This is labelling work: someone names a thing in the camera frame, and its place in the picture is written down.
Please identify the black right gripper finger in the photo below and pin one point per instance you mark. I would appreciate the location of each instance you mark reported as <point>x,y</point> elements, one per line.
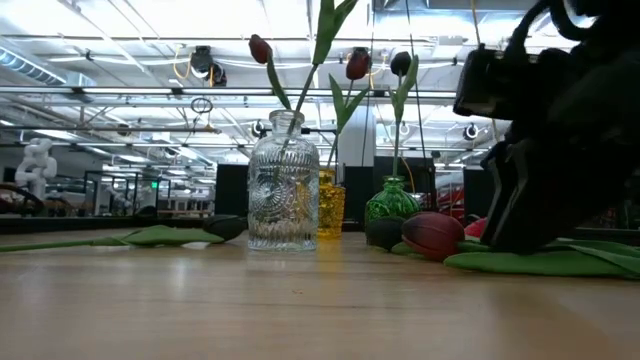
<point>570,195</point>
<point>500,200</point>

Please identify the dark red artificial tulip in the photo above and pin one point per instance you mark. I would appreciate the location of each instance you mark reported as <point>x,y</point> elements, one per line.
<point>357,65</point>
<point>432,240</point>

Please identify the black artificial tulip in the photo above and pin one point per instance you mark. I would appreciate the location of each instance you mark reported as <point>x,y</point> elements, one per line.
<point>384,232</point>
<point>225,226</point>
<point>400,62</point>

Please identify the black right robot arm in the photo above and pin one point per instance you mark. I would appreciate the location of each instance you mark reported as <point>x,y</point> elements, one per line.
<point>610,20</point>

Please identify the green glass vase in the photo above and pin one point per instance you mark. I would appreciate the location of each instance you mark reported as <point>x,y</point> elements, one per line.
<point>392,205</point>

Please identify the yellow glass vase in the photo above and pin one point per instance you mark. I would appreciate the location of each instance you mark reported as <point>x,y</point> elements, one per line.
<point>331,210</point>

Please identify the clear glass vase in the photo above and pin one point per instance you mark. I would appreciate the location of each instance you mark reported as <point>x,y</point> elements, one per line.
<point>283,200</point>

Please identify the black partition panel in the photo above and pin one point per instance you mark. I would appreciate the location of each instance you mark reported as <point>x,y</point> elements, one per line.
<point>475,192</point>
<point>381,167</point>
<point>357,195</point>
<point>231,192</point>

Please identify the black round ceiling fixture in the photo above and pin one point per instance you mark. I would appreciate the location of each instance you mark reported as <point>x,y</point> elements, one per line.
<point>218,75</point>
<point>257,129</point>
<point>202,57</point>
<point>470,131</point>

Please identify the white robot figure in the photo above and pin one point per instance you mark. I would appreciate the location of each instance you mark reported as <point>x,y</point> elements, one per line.
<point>36,165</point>

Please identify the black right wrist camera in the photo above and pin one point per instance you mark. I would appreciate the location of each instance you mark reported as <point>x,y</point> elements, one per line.
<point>485,85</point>

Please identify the silver ventilation duct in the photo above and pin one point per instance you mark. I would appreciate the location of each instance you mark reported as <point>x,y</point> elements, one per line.
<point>25,64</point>

